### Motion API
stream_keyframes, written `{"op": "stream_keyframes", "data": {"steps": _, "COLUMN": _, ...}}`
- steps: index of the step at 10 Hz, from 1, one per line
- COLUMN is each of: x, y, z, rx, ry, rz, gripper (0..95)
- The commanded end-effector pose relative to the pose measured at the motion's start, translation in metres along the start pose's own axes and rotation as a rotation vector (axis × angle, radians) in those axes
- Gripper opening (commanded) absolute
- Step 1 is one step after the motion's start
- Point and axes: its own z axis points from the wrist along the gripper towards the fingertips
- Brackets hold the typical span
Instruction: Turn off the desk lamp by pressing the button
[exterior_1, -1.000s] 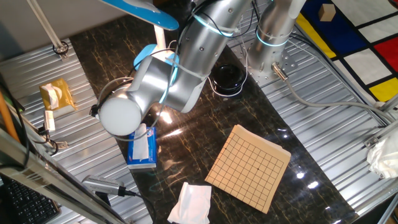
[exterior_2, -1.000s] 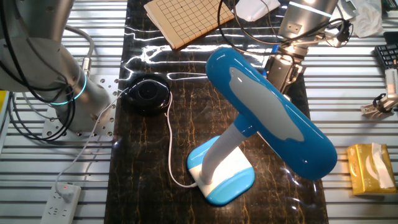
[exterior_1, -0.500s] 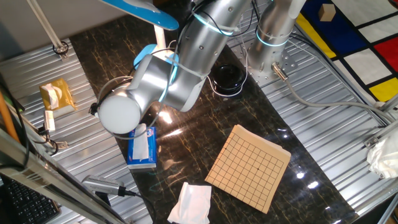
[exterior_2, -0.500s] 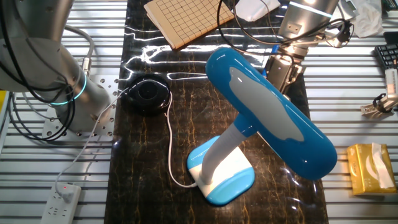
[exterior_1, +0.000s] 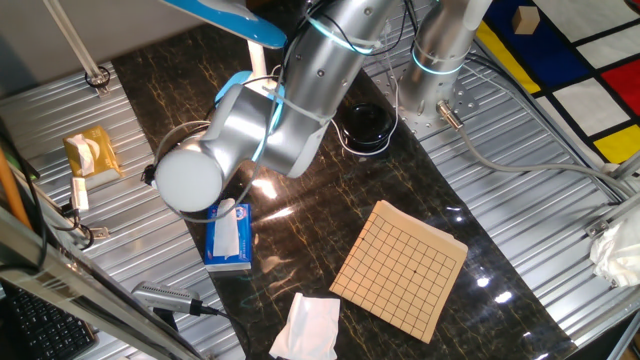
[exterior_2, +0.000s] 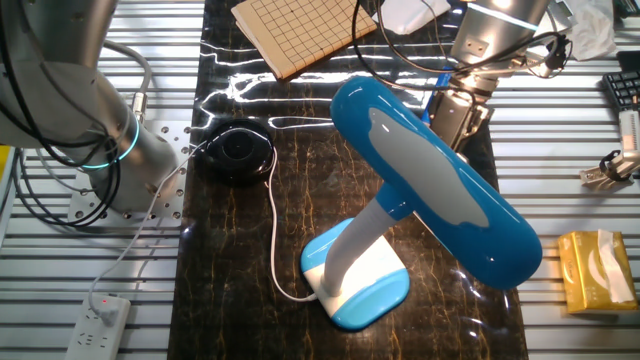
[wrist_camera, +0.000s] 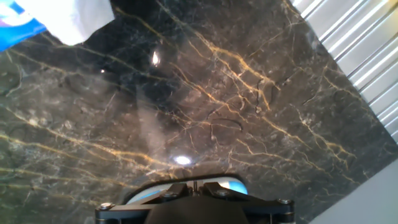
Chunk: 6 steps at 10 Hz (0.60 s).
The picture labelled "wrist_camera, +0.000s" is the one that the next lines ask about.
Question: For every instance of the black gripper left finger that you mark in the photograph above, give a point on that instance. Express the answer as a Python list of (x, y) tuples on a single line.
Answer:
[(130, 211)]

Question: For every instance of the blue tissue pack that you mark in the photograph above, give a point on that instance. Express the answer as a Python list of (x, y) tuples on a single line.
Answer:
[(18, 31)]

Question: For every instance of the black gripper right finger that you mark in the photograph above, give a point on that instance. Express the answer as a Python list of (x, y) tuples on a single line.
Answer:
[(267, 211)]

